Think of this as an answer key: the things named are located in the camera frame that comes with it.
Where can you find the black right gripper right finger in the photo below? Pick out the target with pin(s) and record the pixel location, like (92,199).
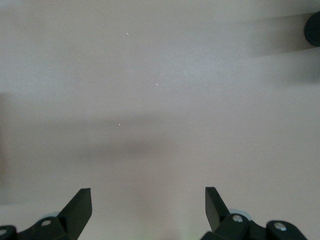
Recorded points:
(217,217)

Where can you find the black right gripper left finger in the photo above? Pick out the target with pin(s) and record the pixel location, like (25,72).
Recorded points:
(72,217)

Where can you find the black round object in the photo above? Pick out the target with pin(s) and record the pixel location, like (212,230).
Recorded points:
(313,30)

